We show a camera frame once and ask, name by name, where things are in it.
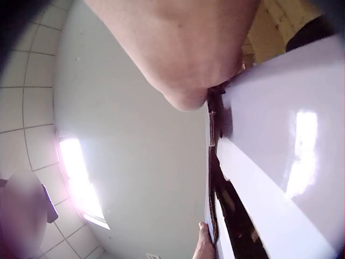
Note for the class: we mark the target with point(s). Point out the person's right hand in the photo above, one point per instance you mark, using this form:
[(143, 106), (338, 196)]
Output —
[(178, 45)]

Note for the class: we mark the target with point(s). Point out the person's left hand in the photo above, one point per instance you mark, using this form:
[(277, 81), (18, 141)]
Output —
[(204, 244)]

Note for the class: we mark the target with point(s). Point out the person's left fingers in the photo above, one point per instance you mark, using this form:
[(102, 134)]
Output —
[(203, 237)]

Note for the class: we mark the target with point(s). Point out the glossy white cabinet door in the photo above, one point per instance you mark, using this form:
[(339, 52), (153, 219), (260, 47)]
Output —
[(283, 151)]

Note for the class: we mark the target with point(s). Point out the thin white chipboard panel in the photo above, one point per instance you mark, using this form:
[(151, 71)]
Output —
[(210, 172)]

